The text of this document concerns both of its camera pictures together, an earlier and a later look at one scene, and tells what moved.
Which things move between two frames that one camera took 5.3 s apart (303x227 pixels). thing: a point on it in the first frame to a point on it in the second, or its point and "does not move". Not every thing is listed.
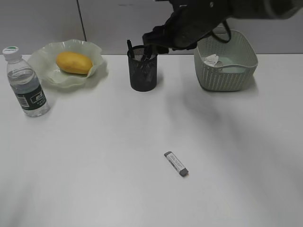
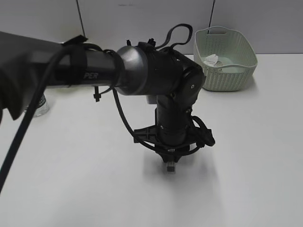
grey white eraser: x=182 y=171 to x=170 y=167
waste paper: x=211 y=60 does not move
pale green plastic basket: x=238 y=61 does not move
